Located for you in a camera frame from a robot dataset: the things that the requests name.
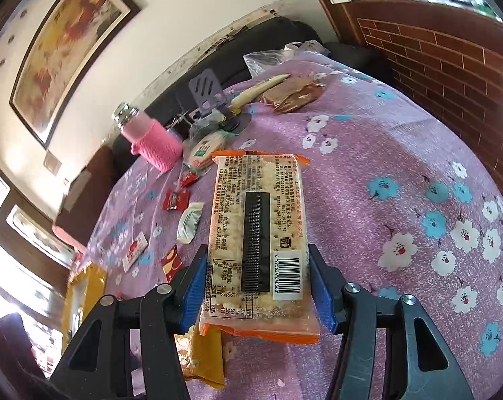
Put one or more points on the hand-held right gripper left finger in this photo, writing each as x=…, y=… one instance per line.
x=193, y=289

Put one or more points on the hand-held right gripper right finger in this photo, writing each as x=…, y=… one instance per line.
x=323, y=296

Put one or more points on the orange cracker packet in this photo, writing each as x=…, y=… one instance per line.
x=234, y=216

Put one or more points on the yellow cardboard box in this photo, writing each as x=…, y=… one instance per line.
x=86, y=296

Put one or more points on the brown red snack packet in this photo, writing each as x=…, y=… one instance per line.
x=170, y=262

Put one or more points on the green gold snack packet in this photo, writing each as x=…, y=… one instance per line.
x=191, y=223

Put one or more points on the red white snack packet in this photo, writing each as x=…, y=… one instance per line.
x=134, y=252

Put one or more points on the gold sandwich cracker packet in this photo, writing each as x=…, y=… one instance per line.
x=207, y=358

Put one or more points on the red black candy packet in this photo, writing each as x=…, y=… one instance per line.
x=176, y=199

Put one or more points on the small red candy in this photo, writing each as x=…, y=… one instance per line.
x=189, y=178

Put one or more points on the green white rice cracker packet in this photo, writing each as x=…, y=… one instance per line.
x=205, y=152

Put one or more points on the purple floral tablecloth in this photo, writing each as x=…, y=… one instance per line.
x=380, y=166

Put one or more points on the pink bottle with knitted sleeve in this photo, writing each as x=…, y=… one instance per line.
x=153, y=141

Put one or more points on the dark round packet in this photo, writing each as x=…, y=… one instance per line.
x=238, y=123

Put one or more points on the brown flat packet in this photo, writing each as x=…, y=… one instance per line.
x=293, y=93

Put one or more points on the cream long horn-shaped object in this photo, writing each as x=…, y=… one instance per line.
x=255, y=91

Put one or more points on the clear plastic bag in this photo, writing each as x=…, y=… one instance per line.
x=276, y=56

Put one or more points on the black sofa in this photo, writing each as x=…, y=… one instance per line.
x=276, y=37

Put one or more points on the framed painting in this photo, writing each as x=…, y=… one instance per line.
x=68, y=46

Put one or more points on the wall switch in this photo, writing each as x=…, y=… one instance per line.
x=53, y=162

